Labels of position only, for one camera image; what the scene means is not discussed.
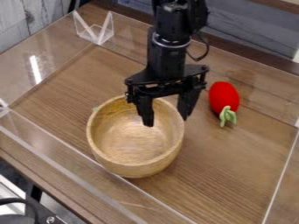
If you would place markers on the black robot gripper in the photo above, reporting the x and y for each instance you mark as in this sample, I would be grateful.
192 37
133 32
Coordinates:
165 76

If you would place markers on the brown wooden bowl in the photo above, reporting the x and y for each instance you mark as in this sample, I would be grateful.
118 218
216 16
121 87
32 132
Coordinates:
129 149

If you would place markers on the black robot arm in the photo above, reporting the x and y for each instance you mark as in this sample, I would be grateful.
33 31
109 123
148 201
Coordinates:
179 19

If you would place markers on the red plush strawberry toy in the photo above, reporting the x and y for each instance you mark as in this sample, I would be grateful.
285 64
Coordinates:
224 101

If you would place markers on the clear acrylic tray wall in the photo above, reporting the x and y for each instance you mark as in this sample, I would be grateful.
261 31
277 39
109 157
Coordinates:
44 137

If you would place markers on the black table leg bracket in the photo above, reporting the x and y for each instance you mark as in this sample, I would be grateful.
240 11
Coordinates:
38 211

